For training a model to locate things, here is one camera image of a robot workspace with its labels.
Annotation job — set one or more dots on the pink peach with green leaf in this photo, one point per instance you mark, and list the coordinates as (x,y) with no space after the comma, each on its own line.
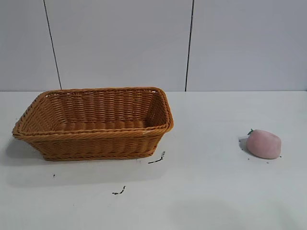
(263,145)

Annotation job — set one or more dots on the brown woven wicker basket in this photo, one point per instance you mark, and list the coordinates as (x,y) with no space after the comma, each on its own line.
(96,141)

